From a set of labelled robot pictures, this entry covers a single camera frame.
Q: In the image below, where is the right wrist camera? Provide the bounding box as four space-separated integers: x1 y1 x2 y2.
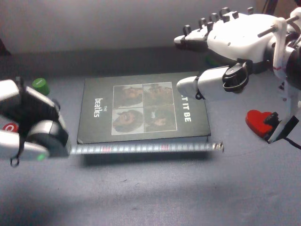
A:
263 112 300 144

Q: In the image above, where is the grey table cloth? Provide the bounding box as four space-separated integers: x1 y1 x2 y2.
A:
0 46 301 226

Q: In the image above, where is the green toy cylinder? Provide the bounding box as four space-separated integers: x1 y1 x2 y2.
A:
32 77 51 96

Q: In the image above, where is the grey tape measure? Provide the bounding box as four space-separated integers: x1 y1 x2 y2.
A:
27 119 225 158

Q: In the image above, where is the black camera cable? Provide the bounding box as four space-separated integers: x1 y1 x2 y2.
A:
283 137 301 150

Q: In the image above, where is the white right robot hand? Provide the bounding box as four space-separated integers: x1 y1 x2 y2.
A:
174 6 276 101

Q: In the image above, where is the black hardcover Beatles book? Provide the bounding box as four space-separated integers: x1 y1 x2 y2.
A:
77 72 212 148

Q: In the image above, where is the red heart block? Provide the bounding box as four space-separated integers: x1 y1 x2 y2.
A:
245 109 282 138

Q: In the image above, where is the dark wooden furniture leg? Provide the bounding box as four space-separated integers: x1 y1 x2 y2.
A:
261 0 279 14

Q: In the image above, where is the red block with white print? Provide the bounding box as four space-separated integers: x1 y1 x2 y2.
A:
0 121 19 134

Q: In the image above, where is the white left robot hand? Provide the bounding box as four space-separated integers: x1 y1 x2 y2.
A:
0 76 71 168

